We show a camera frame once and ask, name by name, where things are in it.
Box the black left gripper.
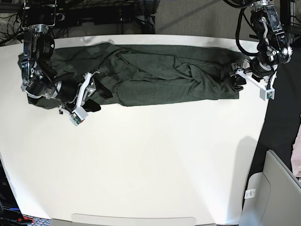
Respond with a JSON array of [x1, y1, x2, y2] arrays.
[[230, 58, 277, 91]]

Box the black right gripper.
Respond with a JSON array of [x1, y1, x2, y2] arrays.
[[54, 75, 113, 112]]

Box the dark green long-sleeve shirt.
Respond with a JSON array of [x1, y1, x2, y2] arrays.
[[28, 42, 245, 109]]

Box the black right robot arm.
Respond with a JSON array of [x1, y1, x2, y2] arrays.
[[21, 0, 113, 113]]

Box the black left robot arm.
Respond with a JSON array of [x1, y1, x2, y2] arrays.
[[224, 0, 293, 89]]

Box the pink cloth at edge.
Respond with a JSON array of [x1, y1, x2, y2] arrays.
[[291, 127, 301, 182]]

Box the grey plastic bin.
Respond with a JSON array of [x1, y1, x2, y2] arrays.
[[239, 150, 301, 226]]

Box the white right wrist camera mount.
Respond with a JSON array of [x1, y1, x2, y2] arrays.
[[69, 71, 100, 126]]

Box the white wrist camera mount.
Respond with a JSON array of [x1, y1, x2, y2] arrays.
[[230, 70, 277, 101], [69, 71, 100, 126]]

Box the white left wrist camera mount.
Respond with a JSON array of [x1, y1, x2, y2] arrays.
[[230, 70, 277, 101]]

